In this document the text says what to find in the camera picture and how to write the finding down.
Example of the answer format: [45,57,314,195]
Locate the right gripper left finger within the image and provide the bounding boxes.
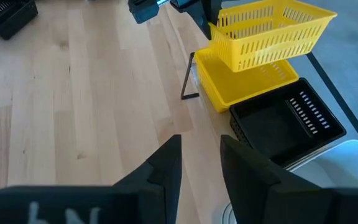
[0,134,183,224]

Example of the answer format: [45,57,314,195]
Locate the grey plastic storage bin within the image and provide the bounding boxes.
[219,139,358,224]

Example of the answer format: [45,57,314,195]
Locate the black slotted plastic basket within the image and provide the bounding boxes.
[228,77,347,169]
[228,105,347,170]
[0,0,39,40]

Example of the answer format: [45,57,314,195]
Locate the yellow slotted plastic basket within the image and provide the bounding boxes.
[194,49,300,113]
[208,0,338,73]
[194,46,300,113]

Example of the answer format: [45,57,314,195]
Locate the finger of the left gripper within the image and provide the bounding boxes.
[170,0,223,40]

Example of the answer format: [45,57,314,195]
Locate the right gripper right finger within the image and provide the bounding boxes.
[220,135,358,224]

